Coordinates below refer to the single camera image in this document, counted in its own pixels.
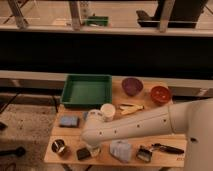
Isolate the green plastic tray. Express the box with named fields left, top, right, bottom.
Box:
left=60, top=74, right=112, bottom=108

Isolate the blue small cup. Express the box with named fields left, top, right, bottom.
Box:
left=83, top=111, right=89, bottom=121

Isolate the black handled tool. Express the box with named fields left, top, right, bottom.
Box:
left=151, top=143, right=184, bottom=154

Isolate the red bowl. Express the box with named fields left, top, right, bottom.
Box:
left=150, top=86, right=172, bottom=105

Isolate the green box on shelf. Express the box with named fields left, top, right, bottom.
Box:
left=86, top=16, right=108, bottom=26

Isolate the metal tin cup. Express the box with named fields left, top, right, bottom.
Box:
left=51, top=139, right=66, bottom=156

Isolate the white paper cup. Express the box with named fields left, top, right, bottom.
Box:
left=100, top=103, right=116, bottom=121

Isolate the light blue cloth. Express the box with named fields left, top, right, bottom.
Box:
left=109, top=140, right=132, bottom=163

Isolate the purple bowl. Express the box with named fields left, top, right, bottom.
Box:
left=122, top=77, right=143, bottom=96

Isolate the black eraser block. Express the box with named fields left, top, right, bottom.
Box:
left=76, top=148, right=91, bottom=160

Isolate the blue sponge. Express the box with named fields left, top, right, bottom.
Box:
left=59, top=116, right=79, bottom=127

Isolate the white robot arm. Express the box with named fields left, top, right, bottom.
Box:
left=81, top=98, right=213, bottom=171

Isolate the dark object on shelf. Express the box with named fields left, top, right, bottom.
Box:
left=136, top=0, right=208, bottom=28

